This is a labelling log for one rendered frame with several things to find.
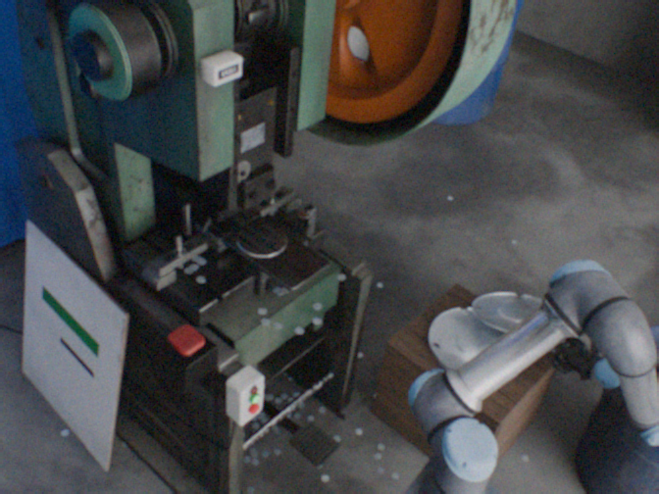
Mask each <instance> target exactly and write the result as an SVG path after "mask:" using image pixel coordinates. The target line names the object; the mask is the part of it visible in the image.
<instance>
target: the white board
mask: <svg viewBox="0 0 659 494"><path fill-rule="evenodd" d="M128 322H129V313H128V312H127V311H126V310H125V309H124V308H123V307H122V306H121V305H120V304H119V303H118V302H117V301H116V300H115V299H114V298H113V297H111V296H110V295H109V293H108V292H107V291H106V290H105V289H104V288H103V287H102V286H101V285H100V284H99V283H98V282H97V281H95V280H94V279H93V278H92V277H91V276H90V275H89V273H88V272H87V271H86V270H85V269H84V268H83V267H81V266H80V265H79V264H78V263H77V262H76V261H75V260H74V259H73V258H72V257H71V255H70V254H68V253H67V252H66V251H65V250H64V249H63V248H62V247H61V246H60V245H58V244H57V243H56V242H54V241H53V240H52V239H50V238H49V236H48V235H47V234H46V233H45V232H44V231H41V230H40V229H39V228H38V227H37V226H36V225H34V224H33V223H32V222H30V221H29V220H27V222H26V252H25V334H24V339H23V373H24V374H25V376H26V377H28V378H29V379H30V381H31V382H32V383H33V384H34V385H35V388H36V389H37V390H38V391H39V393H40V394H42V395H43V396H44V397H45V399H46V400H47V401H48V402H49V403H50V406H51V407H52V408H53V409H54V410H55V412H57V413H58V414H59V415H60V417H61V418H62V419H63V420H64V421H65V424H66V425H67V426H68V427H69V428H70V430H72V431H73V432H74V433H75V435H76V436H77V437H78V438H79V441H80V442H81V443H82V444H83V445H84V447H85V448H86V449H87V450H89V451H90V453H91V454H92V455H93V457H94V459H95V460H96V461H97V462H98V463H99V465H100V466H101V467H102V468H103V469H104V471H107V470H109V469H110V462H111V453H112V444H113V436H114V435H115V426H116V418H117V408H118V400H119V392H120V387H121V382H122V374H123V365H124V357H125V348H126V340H127V323H128Z"/></svg>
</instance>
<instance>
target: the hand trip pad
mask: <svg viewBox="0 0 659 494"><path fill-rule="evenodd" d="M169 342H170V344H171V345H172V346H174V347H175V348H176V349H177V350H178V351H179V352H182V354H184V355H189V354H191V353H193V352H194V351H196V350H197V349H200V348H201V347H202V346H203V345H204V343H205V339H204V336H203V335H202V334H201V333H199V332H198V331H196V330H195V329H194V328H192V327H191V326H189V325H183V326H181V327H180V328H177V329H176V330H174V331H172V332H171V333H170V334H169Z"/></svg>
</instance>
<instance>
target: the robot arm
mask: <svg viewBox="0 0 659 494"><path fill-rule="evenodd" d="M548 288H549V290H548V291H547V292H546V293H544V295H543V296H542V304H541V306H540V307H539V308H537V309H535V310H534V311H532V312H531V313H530V315H529V316H527V317H526V318H525V319H523V320H522V321H521V322H518V323H517V324H516V325H514V326H513V327H512V328H511V329H509V330H508V331H507V332H505V333H504V334H502V335H501V337H499V338H498V339H497V340H495V341H494V342H493V343H491V344H490V345H489V346H488V347H486V348H485V349H483V350H481V351H480V352H479V353H478V354H476V355H475V356H474V357H473V358H472V359H471V360H470V361H469V362H468V363H467V364H465V365H463V366H462V367H461V368H459V369H458V370H455V369H448V370H432V371H431V372H429V371H427V372H425V373H424V374H422V375H421V376H420V377H418V378H417V379H416V380H415V383H414V384H413V385H412V387H411V389H410V392H409V404H410V406H411V409H412V413H413V415H414V418H415V419H416V420H417V422H418V424H419V426H420V428H421V429H422V430H423V432H424V435H425V437H426V439H427V441H428V443H429V444H430V446H431V450H432V452H433V454H434V457H435V461H436V465H434V467H433V468H432V469H430V470H429V471H428V472H427V473H426V475H425V476H424V479H423V481H422V484H421V487H420V494H485V490H484V489H485V487H486V485H487V482H488V479H489V477H490V475H491V474H492V472H493V470H494V467H495V463H496V458H497V444H496V441H495V437H494V435H493V434H492V432H491V431H489V430H488V428H487V427H485V426H484V425H483V423H479V421H478V420H474V419H473V418H472V416H473V415H474V414H477V413H478V412H480V411H481V410H482V400H483V399H484V398H486V397H487V396H488V395H490V394H491V393H492V392H494V390H495V389H496V388H499V387H500V386H501V385H503V384H504V383H505V382H507V381H508V380H509V379H511V378H512V377H513V376H516V375H517V374H518V373H520V372H521V371H523V370H524V368H525V367H527V366H528V365H529V364H532V363H533V362H534V361H536V360H537V359H538V358H540V357H541V356H542V355H544V354H545V353H546V352H554V353H555V354H554V357H552V361H551V362H552V363H553V364H551V367H553V368H554V369H556V370H558V369H557V368H555V367H558V368H561V369H562V370H558V371H560V372H562V373H563V374H568V373H569V372H571V371H576V372H577V373H579V374H580V375H581V376H580V380H581V381H587V380H591V381H592V382H593V383H594V384H596V385H598V386H600V387H602V388H603V389H604V390H605V391H606V392H608V393H610V395H611V396H612V397H613V399H614V400H615V401H616V404H617V405H618V406H620V408H621V409H622V410H623V412H624V413H625V414H626V417H627V418H628V420H630V421H631V422H632V424H633V425H634V428H635V429H636V430H638V432H639V433H640V435H641V436H642V437H643V438H644V440H645V442H646V443H648V444H650V445H659V384H658V378H656V373H655V367H656V364H657V353H656V347H655V343H654V340H653V336H652V332H651V329H649V327H648V324H647V321H646V318H645V316H644V314H643V312H642V311H641V310H640V309H639V308H638V306H637V305H636V303H635V302H634V301H633V300H632V299H631V297H629V296H628V295H627V294H626V293H625V292H624V290H623V288H622V287H621V286H620V285H618V284H617V282H616V281H615V280H614V279H613V278H612V276H611V274H610V273H609V272H608V271H606V270H605V269H603V268H602V267H601V266H600V265H599V264H598V263H596V262H594V261H589V260H583V261H575V262H571V263H570V264H566V265H564V266H563V267H561V268H560V269H558V270H557V271H556V272H555V273H553V274H552V275H551V278H550V279H549V281H548ZM584 334H585V335H586V336H587V337H588V339H590V340H591V341H590V342H591V348H590V352H589V349H586V348H587V346H585V343H584V341H582V340H581V339H580V338H579V337H581V336H582V335H584ZM566 340H567V341H566ZM565 341H566V342H565ZM600 353H602V354H603V355H604V356H605V357H606V359H604V357H602V356H600ZM588 356H589V357H588Z"/></svg>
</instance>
